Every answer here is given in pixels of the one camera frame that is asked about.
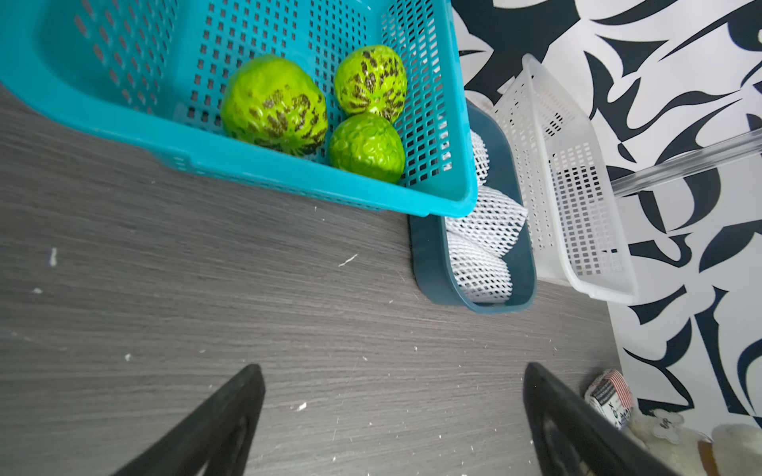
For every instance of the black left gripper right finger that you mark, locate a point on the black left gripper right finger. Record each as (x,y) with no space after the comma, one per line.
(569,435)

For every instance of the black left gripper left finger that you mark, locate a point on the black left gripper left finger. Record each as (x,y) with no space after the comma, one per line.
(214,439)

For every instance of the white foam net front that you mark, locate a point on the white foam net front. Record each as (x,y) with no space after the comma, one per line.
(482,277)

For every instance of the white foam net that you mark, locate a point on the white foam net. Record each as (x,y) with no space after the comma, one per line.
(481,158)
(482,277)
(494,224)

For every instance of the white foam net middle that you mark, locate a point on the white foam net middle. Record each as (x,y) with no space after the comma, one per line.
(494,224)

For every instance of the white foam net back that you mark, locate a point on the white foam net back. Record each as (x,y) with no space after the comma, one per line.
(481,158)

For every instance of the green custard apple right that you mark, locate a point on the green custard apple right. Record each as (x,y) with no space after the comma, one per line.
(368,145)

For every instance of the green custard apple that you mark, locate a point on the green custard apple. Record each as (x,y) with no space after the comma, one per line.
(368,145)
(373,80)
(271,102)

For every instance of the green custard apple front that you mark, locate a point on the green custard apple front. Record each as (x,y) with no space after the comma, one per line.
(271,102)

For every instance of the green custard apple upper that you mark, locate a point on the green custard apple upper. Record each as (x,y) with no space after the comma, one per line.
(373,80)

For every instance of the white plush toy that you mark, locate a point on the white plush toy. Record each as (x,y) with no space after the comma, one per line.
(730,449)

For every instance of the white perforated plastic basket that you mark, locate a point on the white perforated plastic basket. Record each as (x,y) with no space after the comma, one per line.
(576,233)

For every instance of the dark teal small tray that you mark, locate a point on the dark teal small tray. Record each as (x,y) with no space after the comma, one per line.
(430,261)

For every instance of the teal perforated plastic basket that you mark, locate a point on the teal perforated plastic basket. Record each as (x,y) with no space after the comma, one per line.
(153,74)

